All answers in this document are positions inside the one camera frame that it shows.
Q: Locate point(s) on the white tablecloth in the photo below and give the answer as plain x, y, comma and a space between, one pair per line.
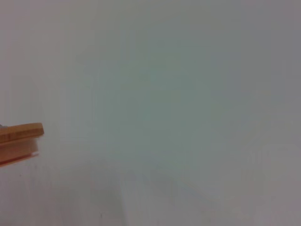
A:
164, 207

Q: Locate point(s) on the wooden dispenser stand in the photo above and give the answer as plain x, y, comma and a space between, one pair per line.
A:
18, 143

